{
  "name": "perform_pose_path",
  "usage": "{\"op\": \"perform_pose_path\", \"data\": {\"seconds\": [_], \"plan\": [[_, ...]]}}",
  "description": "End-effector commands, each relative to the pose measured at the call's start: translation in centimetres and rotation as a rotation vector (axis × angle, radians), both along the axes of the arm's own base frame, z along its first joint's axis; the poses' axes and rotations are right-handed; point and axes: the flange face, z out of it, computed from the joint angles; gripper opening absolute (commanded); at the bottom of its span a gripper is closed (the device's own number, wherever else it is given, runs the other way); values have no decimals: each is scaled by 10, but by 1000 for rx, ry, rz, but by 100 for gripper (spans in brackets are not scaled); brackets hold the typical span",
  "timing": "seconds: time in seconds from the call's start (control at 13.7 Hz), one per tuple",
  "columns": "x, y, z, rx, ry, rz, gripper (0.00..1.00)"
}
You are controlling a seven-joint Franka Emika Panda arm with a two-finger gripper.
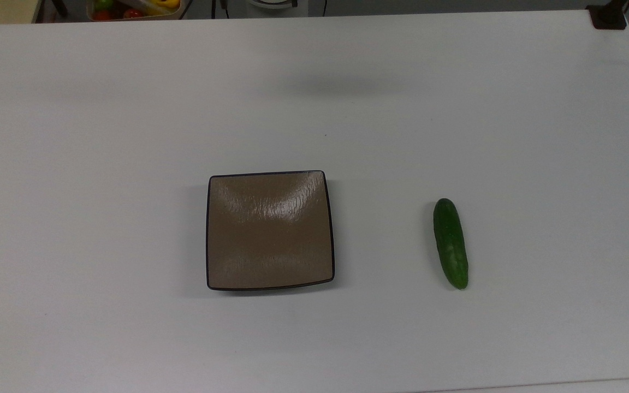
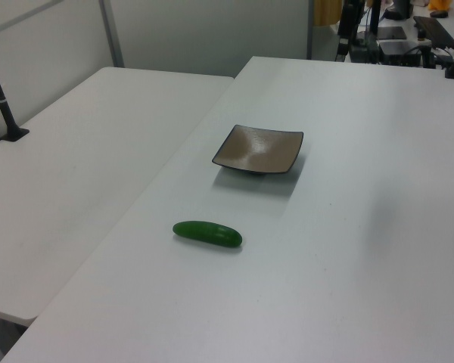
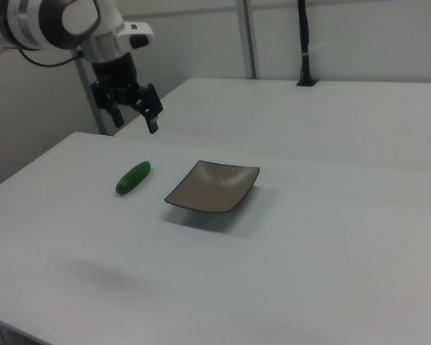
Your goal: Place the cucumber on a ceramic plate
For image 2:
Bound green cucumber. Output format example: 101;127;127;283
172;220;244;250

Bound thin black monitor pole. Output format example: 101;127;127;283
368;0;384;36

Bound square brown ceramic plate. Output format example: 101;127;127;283
211;124;305;177

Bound black camera pole with base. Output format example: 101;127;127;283
0;39;30;142

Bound black vertical equipment stand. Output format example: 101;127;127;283
336;0;361;64

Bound black equipment box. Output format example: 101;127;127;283
378;40;425;67

